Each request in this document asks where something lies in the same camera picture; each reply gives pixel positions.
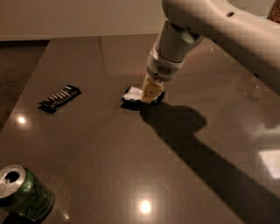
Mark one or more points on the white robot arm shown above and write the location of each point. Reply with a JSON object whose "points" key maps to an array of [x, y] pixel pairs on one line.
{"points": [[251, 40]]}

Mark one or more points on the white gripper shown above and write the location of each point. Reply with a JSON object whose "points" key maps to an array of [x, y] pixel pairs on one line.
{"points": [[161, 67]]}

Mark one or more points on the chocolate rxbar black wrapper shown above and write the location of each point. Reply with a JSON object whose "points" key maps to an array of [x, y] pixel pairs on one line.
{"points": [[58, 100]]}

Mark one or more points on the green soda can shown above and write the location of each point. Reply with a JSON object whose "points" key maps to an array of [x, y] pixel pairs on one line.
{"points": [[21, 193]]}

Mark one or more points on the brown speckled container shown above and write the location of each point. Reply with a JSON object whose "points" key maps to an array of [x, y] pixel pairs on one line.
{"points": [[274, 13]]}

